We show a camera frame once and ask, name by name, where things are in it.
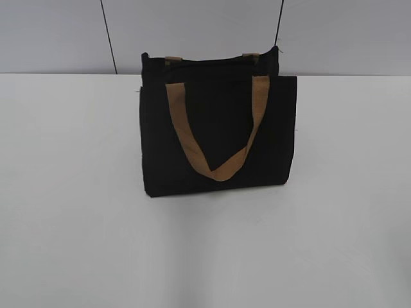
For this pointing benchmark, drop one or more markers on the black tote bag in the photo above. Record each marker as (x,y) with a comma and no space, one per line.
(219,110)

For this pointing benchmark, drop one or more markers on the tan front bag handle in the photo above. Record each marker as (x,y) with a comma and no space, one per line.
(176,94)

